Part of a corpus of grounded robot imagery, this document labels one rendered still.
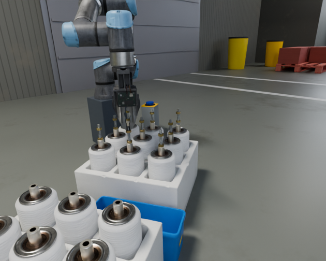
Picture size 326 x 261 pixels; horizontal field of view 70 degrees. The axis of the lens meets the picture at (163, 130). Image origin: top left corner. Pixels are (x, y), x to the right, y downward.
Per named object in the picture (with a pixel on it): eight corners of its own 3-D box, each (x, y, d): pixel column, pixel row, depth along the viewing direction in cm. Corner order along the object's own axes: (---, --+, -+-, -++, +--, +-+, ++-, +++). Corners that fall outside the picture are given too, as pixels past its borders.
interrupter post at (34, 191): (28, 199, 59) (25, 187, 58) (35, 193, 61) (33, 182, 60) (36, 200, 58) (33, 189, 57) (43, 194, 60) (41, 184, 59)
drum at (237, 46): (232, 67, 587) (234, 37, 563) (249, 68, 557) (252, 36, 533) (222, 69, 558) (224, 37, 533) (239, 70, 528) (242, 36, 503)
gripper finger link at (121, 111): (117, 135, 76) (116, 107, 73) (118, 129, 81) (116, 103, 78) (127, 134, 76) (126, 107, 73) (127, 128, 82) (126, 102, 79)
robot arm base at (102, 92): (89, 97, 147) (87, 81, 143) (110, 93, 157) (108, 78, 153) (102, 100, 137) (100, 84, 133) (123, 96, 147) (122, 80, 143)
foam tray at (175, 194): (80, 211, 91) (73, 171, 85) (125, 164, 126) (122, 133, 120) (177, 232, 80) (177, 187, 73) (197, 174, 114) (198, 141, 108)
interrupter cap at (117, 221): (95, 222, 50) (94, 220, 50) (112, 201, 57) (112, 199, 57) (127, 230, 48) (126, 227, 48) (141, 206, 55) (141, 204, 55)
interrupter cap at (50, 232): (4, 254, 43) (3, 250, 43) (36, 225, 50) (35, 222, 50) (36, 264, 41) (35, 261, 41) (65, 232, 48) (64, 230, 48)
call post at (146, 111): (144, 161, 129) (141, 106, 118) (148, 155, 135) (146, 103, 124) (156, 162, 127) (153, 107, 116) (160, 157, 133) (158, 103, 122)
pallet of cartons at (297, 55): (292, 66, 585) (295, 46, 569) (334, 67, 529) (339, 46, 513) (274, 71, 498) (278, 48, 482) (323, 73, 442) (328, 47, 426)
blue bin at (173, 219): (87, 246, 75) (82, 216, 71) (105, 222, 85) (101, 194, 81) (178, 269, 67) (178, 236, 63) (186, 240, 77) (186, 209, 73)
